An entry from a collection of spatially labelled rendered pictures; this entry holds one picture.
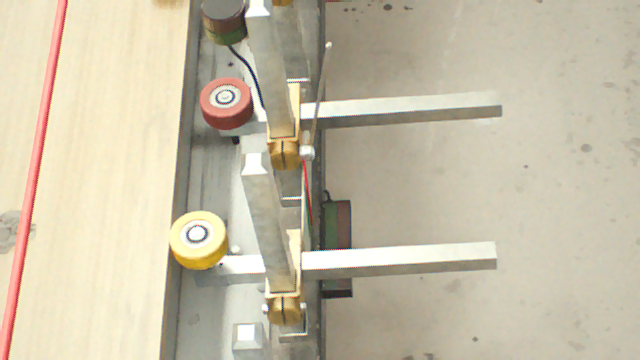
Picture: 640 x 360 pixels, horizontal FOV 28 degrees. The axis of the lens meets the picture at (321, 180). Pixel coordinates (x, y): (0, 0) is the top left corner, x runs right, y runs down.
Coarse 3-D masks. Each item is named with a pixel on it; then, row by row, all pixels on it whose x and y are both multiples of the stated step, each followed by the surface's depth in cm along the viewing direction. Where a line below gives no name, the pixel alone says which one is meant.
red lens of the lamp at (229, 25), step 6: (204, 0) 177; (240, 12) 174; (204, 18) 175; (234, 18) 174; (240, 18) 175; (204, 24) 177; (210, 24) 175; (216, 24) 174; (222, 24) 174; (228, 24) 174; (234, 24) 175; (240, 24) 176; (210, 30) 176; (216, 30) 175; (222, 30) 175; (228, 30) 175
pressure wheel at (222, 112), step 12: (216, 84) 198; (228, 84) 198; (240, 84) 197; (204, 96) 197; (216, 96) 197; (228, 96) 196; (240, 96) 196; (252, 96) 197; (204, 108) 195; (216, 108) 195; (228, 108) 195; (240, 108) 195; (252, 108) 197; (216, 120) 195; (228, 120) 195; (240, 120) 196
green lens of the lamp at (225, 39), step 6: (240, 30) 176; (246, 30) 178; (210, 36) 177; (216, 36) 176; (222, 36) 176; (228, 36) 176; (234, 36) 176; (240, 36) 177; (216, 42) 177; (222, 42) 177; (228, 42) 177; (234, 42) 177
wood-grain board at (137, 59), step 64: (0, 0) 215; (128, 0) 212; (192, 0) 213; (0, 64) 206; (64, 64) 205; (128, 64) 203; (0, 128) 198; (64, 128) 197; (128, 128) 195; (0, 192) 191; (64, 192) 189; (128, 192) 188; (0, 256) 183; (64, 256) 182; (128, 256) 181; (0, 320) 177; (64, 320) 176; (128, 320) 175
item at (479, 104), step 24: (408, 96) 198; (432, 96) 198; (456, 96) 198; (480, 96) 197; (264, 120) 199; (312, 120) 199; (336, 120) 199; (360, 120) 199; (384, 120) 199; (408, 120) 199; (432, 120) 199
